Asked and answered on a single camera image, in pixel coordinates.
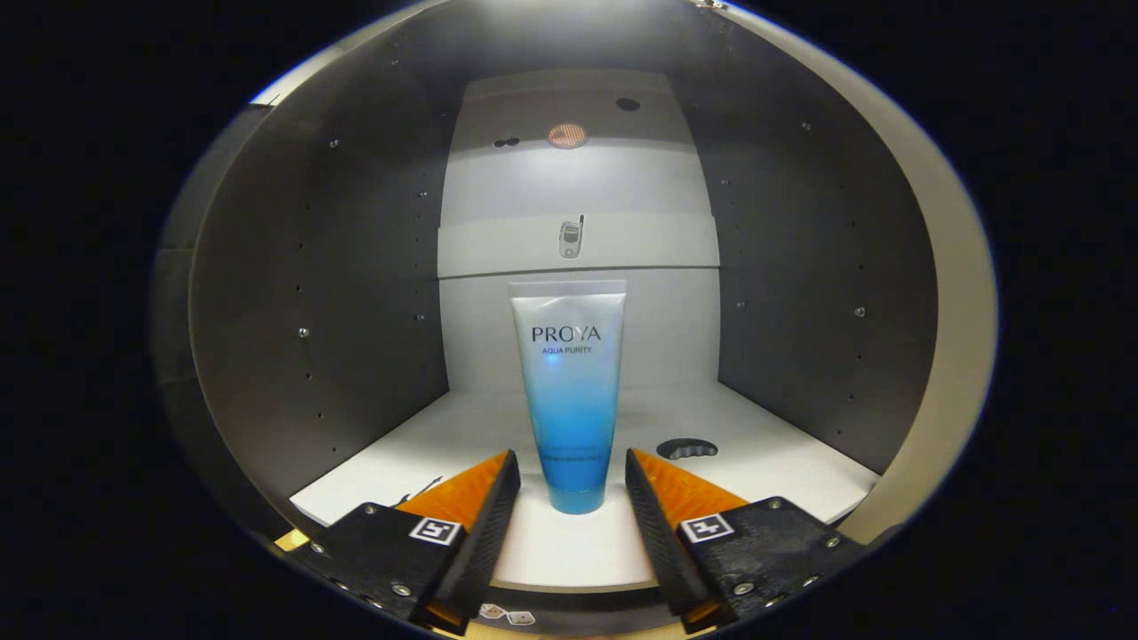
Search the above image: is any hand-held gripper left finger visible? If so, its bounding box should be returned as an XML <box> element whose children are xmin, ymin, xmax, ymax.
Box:
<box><xmin>305</xmin><ymin>449</ymin><xmax>522</xmax><ymax>636</ymax></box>

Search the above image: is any blue white cosmetic tube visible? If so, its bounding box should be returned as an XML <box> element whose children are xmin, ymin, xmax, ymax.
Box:
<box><xmin>508</xmin><ymin>280</ymin><xmax>628</xmax><ymax>516</ymax></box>

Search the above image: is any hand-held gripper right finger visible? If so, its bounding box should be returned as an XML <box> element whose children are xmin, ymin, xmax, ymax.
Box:
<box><xmin>624</xmin><ymin>448</ymin><xmax>870</xmax><ymax>636</ymax></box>

